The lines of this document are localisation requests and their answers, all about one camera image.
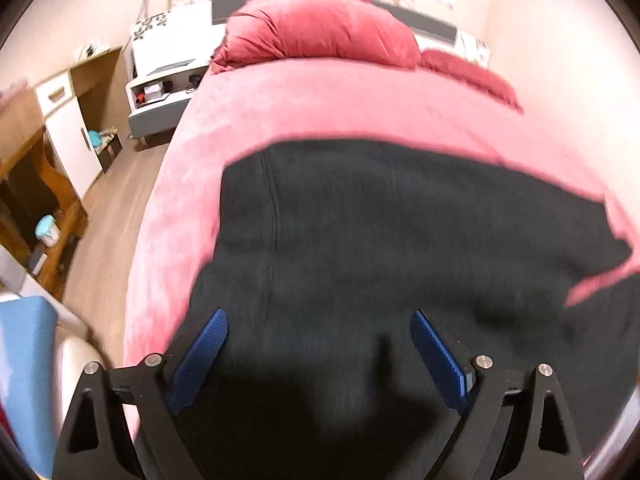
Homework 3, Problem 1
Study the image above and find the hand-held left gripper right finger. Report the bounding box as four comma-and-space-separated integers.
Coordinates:
410, 310, 586, 480

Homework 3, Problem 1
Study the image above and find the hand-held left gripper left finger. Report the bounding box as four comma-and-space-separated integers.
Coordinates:
52, 308, 230, 480

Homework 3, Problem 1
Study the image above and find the black garment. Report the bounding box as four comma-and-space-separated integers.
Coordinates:
172, 137, 632, 480

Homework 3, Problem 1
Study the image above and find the blue cloth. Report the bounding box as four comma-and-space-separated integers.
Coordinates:
0, 296, 62, 479

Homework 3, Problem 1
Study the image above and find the teal lidded container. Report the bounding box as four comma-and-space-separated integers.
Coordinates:
35, 215, 59, 249

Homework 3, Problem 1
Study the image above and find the white bedside table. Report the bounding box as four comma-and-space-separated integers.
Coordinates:
125, 62, 211, 147
130, 0, 227, 81

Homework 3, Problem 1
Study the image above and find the wooden desk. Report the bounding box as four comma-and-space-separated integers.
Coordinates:
0, 89, 90, 302

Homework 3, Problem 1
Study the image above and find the pink bed cover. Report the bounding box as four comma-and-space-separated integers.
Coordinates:
122, 57, 640, 441

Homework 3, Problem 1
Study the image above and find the white patterned bedside unit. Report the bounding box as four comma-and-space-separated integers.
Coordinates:
416, 29, 492, 67

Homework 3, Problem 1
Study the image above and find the grey bed headboard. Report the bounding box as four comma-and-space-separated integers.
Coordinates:
210, 0, 458, 43

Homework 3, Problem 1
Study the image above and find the large red pillow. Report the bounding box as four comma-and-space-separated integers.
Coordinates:
209, 0, 421, 76

